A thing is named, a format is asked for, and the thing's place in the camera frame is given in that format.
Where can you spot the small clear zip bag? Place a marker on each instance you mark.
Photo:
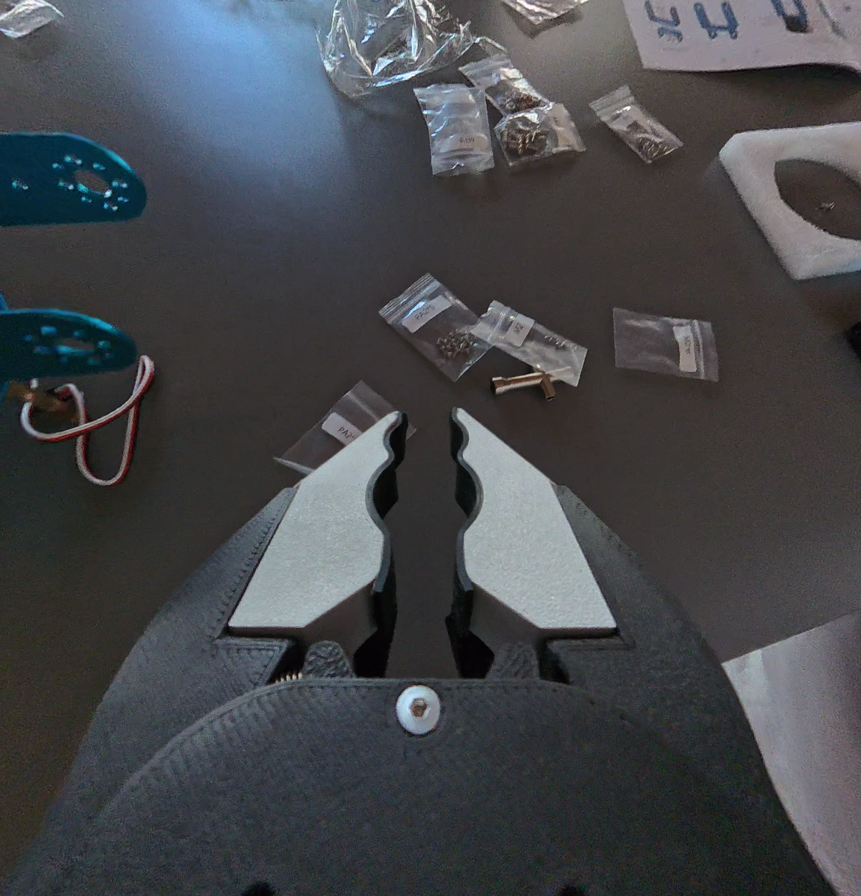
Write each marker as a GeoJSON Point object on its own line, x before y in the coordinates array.
{"type": "Point", "coordinates": [542, 8]}
{"type": "Point", "coordinates": [528, 336]}
{"type": "Point", "coordinates": [18, 14]}
{"type": "Point", "coordinates": [458, 129]}
{"type": "Point", "coordinates": [665, 343]}

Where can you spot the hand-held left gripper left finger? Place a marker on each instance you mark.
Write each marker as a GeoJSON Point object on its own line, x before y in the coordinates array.
{"type": "Point", "coordinates": [318, 560]}

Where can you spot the large crumpled clear plastic bag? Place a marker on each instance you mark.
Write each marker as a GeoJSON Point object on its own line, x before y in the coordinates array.
{"type": "Point", "coordinates": [388, 42]}

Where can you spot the silver socket wrench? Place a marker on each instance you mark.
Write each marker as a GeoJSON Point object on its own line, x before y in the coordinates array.
{"type": "Point", "coordinates": [521, 385]}

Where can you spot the person's white shirt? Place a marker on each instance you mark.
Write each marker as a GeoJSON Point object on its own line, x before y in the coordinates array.
{"type": "Point", "coordinates": [808, 735]}

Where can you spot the blue toy robot arm base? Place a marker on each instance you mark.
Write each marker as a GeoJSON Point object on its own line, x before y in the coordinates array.
{"type": "Point", "coordinates": [53, 346]}

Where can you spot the dark grey desk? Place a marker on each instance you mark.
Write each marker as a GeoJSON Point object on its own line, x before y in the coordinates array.
{"type": "Point", "coordinates": [227, 280]}

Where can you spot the clear zip bag of screws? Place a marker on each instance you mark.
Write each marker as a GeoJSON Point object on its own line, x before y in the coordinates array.
{"type": "Point", "coordinates": [539, 136]}
{"type": "Point", "coordinates": [430, 322]}

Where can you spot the clear zip bag of nuts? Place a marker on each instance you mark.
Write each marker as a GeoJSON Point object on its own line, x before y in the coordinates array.
{"type": "Point", "coordinates": [637, 126]}
{"type": "Point", "coordinates": [504, 84]}

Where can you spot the illustrated instruction booklet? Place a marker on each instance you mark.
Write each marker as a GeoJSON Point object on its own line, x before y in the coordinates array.
{"type": "Point", "coordinates": [752, 35]}

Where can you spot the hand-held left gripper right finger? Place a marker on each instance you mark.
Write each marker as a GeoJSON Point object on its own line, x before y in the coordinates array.
{"type": "Point", "coordinates": [535, 553]}

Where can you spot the white foam frame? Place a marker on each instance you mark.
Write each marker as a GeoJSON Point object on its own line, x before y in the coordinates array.
{"type": "Point", "coordinates": [752, 182]}

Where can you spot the clear bag of tiny screws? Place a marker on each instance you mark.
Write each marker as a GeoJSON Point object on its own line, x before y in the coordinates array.
{"type": "Point", "coordinates": [339, 427]}

